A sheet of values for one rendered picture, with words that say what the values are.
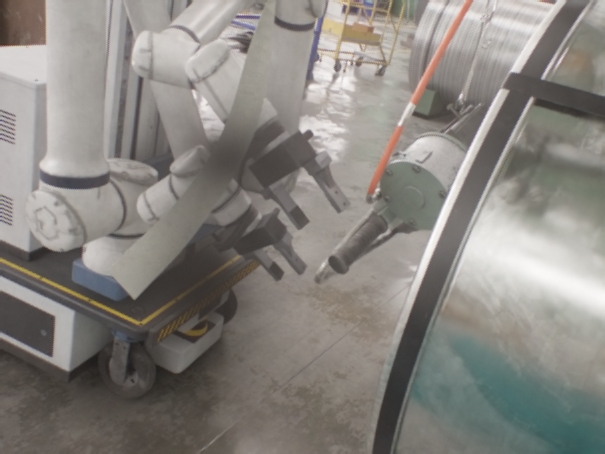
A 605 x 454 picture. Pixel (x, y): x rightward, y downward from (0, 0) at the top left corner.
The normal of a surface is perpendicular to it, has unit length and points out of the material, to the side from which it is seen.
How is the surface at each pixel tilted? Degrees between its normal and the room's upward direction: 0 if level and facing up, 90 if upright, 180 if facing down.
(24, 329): 90
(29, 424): 0
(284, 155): 115
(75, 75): 87
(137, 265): 63
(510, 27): 56
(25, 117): 90
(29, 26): 90
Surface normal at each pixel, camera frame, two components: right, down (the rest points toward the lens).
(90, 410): 0.21, -0.90
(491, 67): -0.54, 0.28
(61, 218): -0.32, 0.37
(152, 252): 0.68, -0.04
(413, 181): -0.62, 0.56
